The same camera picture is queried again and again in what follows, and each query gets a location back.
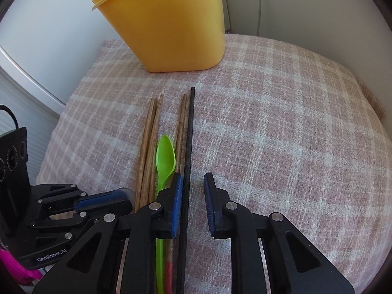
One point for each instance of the white panel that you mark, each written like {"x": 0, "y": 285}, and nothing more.
{"x": 227, "y": 3}

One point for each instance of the black chopstick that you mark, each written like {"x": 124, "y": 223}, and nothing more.
{"x": 190, "y": 134}

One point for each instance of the white ledge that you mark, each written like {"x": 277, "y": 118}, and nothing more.
{"x": 30, "y": 79}

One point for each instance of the pink plaid blanket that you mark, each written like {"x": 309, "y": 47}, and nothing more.
{"x": 275, "y": 128}

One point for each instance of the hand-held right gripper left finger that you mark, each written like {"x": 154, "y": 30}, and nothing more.
{"x": 177, "y": 202}

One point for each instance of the yellow plastic bucket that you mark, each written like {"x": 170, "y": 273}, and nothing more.
{"x": 171, "y": 30}

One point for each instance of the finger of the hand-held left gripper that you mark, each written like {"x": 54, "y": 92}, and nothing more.
{"x": 70, "y": 219}
{"x": 98, "y": 199}

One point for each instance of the wooden chopstick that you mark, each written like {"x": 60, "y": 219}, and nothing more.
{"x": 154, "y": 141}
{"x": 182, "y": 122}
{"x": 147, "y": 147}

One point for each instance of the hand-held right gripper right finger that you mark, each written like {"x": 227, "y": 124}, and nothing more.
{"x": 209, "y": 205}

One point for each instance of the pink cloth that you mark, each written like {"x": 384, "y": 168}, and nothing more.
{"x": 12, "y": 266}

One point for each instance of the green plastic spoon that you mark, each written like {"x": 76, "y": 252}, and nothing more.
{"x": 165, "y": 159}

